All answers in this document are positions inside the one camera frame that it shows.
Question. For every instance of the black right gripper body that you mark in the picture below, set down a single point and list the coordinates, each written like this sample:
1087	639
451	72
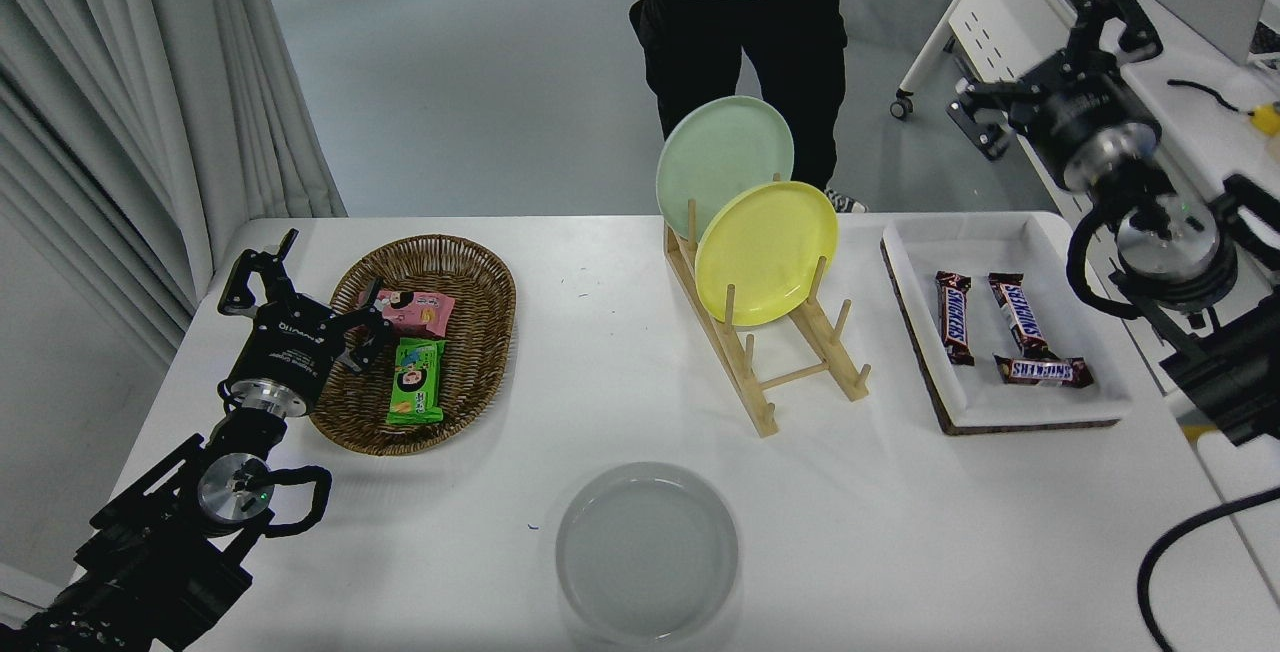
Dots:
1085	107

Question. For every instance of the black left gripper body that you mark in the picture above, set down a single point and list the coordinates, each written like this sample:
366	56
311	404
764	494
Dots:
290	347

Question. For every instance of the grey plate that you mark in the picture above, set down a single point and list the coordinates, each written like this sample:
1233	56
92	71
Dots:
647	552

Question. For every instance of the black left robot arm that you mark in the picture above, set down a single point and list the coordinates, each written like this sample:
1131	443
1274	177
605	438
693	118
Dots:
150	552

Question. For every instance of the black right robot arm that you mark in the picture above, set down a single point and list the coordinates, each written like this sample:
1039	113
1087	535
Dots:
1240	372

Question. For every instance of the pale green plate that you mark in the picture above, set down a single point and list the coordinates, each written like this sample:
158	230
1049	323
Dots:
720	152

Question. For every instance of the yellow plate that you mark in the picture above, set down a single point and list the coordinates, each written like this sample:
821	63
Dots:
765	252

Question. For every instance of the wooden plate rack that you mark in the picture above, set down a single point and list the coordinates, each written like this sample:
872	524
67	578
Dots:
745	382

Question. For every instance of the pink snack pack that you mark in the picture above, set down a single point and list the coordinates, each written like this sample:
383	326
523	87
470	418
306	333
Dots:
420	310

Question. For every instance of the white desk with perforated panel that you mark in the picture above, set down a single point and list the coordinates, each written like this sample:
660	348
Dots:
1020	22

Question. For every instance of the green snack pack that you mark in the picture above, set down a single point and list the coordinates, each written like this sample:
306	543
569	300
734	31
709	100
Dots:
416	382

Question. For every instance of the brown wicker basket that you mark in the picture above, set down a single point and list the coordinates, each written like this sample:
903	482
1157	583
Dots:
470	332

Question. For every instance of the white tray with cork base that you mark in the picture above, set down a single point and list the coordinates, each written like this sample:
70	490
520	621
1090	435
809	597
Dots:
1000	242

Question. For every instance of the small yellow object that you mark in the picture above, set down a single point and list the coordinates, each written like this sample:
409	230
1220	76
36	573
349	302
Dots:
1266	120

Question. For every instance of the brown Snickers bar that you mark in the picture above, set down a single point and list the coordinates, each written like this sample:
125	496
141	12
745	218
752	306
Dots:
955	319
1018	312
1042	370

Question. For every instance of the white curtain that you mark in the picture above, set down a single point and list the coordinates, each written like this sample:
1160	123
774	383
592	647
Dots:
150	82

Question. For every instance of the person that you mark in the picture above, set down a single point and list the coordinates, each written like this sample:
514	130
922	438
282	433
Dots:
740	22

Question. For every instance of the white side table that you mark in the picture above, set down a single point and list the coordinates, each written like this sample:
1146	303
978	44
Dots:
1240	492

